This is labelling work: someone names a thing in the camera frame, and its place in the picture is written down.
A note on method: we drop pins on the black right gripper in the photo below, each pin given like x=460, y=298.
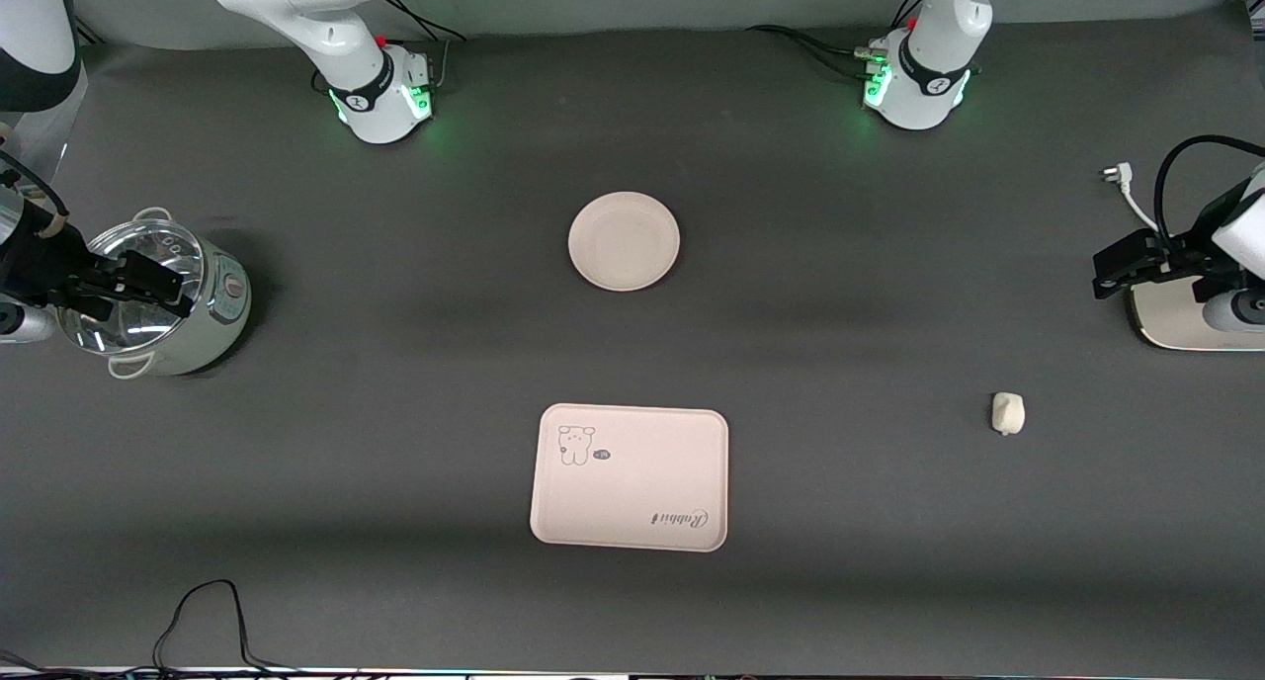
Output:
x=38, y=263

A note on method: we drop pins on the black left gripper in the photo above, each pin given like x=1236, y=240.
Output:
x=1189, y=255

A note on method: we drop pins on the white steamed bun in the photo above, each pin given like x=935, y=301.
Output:
x=1008, y=413

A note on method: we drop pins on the round beige plate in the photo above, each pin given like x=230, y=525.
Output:
x=625, y=242

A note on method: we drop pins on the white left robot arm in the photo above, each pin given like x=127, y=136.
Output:
x=929, y=77

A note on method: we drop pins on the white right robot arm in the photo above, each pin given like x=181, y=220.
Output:
x=336, y=28

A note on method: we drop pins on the beige rectangular bear-print tray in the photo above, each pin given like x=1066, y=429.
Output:
x=632, y=482

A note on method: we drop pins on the glass pot lid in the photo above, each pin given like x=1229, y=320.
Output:
x=109, y=334

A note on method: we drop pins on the pale green electric cooking pot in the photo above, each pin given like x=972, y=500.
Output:
x=215, y=314

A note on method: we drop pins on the beige flat board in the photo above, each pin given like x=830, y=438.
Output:
x=1166, y=326

